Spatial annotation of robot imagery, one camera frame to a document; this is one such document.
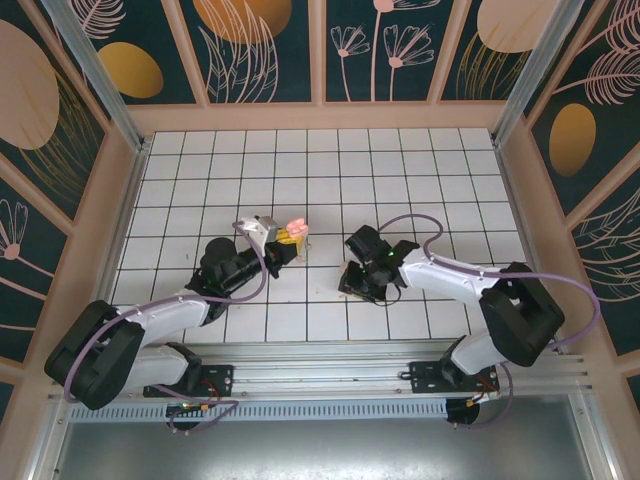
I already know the grey metal sheet plate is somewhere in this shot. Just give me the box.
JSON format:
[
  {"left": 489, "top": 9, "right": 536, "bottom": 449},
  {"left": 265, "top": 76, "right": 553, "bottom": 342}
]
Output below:
[{"left": 49, "top": 392, "right": 607, "bottom": 480}]

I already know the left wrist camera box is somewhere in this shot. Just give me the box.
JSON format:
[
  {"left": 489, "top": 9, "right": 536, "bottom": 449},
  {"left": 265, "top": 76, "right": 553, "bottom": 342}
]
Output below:
[{"left": 234, "top": 214, "right": 282, "bottom": 247}]

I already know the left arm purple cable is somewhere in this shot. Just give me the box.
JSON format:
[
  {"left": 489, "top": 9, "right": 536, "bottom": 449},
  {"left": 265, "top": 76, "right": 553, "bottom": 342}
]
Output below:
[{"left": 63, "top": 219, "right": 267, "bottom": 437}]

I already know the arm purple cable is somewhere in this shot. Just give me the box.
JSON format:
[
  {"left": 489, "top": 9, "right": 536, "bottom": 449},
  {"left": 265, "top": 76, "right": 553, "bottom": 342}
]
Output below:
[
  {"left": 374, "top": 213, "right": 601, "bottom": 431},
  {"left": 63, "top": 219, "right": 267, "bottom": 437}
]

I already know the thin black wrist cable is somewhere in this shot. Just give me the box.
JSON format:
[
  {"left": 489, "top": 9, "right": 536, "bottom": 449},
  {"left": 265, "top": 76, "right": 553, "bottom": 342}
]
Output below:
[{"left": 373, "top": 282, "right": 402, "bottom": 307}]

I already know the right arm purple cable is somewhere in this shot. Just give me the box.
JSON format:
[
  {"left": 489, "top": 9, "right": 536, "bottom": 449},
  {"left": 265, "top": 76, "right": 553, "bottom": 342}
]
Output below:
[{"left": 374, "top": 213, "right": 601, "bottom": 431}]

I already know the aluminium base extrusion rail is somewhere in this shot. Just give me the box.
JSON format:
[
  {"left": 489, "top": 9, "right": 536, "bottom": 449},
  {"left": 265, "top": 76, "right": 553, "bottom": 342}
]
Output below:
[{"left": 47, "top": 341, "right": 587, "bottom": 404}]

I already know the aluminium table edge rail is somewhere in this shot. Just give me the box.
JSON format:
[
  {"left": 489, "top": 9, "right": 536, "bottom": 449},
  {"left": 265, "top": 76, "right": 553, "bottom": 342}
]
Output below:
[
  {"left": 494, "top": 139, "right": 569, "bottom": 354},
  {"left": 94, "top": 144, "right": 151, "bottom": 321}
]

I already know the red black power wire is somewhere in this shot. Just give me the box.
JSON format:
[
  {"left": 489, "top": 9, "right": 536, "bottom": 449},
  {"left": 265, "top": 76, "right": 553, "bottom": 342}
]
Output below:
[
  {"left": 472, "top": 378, "right": 501, "bottom": 404},
  {"left": 197, "top": 378, "right": 225, "bottom": 401}
]

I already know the grey slotted cable duct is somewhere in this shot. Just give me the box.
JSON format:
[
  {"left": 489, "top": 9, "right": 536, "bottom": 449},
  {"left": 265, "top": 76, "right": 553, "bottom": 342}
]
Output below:
[{"left": 64, "top": 399, "right": 450, "bottom": 422}]

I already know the aluminium corner post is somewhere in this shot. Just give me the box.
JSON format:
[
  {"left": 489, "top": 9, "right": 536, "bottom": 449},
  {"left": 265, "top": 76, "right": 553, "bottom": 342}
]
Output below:
[
  {"left": 490, "top": 0, "right": 597, "bottom": 147},
  {"left": 40, "top": 0, "right": 152, "bottom": 154}
]

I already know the aluminium frame beam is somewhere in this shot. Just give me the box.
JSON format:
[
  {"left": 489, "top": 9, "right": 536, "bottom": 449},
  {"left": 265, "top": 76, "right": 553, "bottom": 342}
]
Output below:
[
  {"left": 569, "top": 382, "right": 620, "bottom": 480},
  {"left": 27, "top": 399, "right": 70, "bottom": 480}
]

